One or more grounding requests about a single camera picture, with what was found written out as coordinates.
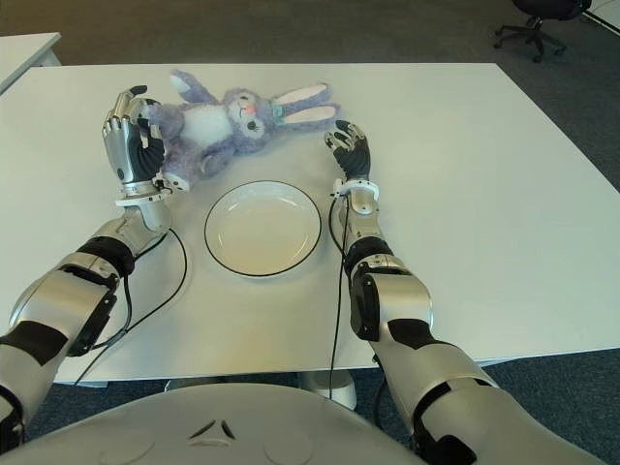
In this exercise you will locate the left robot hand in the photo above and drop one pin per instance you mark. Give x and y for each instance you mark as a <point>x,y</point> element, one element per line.
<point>128,155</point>

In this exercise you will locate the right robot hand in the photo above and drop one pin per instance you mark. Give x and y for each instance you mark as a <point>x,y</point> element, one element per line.
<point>358,157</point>

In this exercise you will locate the black office chair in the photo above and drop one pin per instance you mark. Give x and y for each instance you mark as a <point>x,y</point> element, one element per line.
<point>533,19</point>

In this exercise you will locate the purple plush bunny doll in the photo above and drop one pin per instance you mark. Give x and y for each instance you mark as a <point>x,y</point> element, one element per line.
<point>208,123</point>

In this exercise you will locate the white side table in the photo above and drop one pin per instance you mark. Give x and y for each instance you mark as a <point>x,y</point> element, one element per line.
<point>21,53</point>

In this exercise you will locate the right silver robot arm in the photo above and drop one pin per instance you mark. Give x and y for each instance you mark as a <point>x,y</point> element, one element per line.
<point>412,300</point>

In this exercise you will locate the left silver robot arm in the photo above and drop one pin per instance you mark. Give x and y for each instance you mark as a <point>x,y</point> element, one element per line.
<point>58,305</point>

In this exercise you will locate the white plate black rim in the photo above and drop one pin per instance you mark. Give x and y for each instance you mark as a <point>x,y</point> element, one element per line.
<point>262,230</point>

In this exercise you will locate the silver robot torso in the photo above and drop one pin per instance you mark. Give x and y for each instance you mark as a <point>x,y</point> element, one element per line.
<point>218,426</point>

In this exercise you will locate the white table leg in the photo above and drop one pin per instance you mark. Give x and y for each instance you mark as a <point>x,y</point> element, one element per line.
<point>329,385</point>

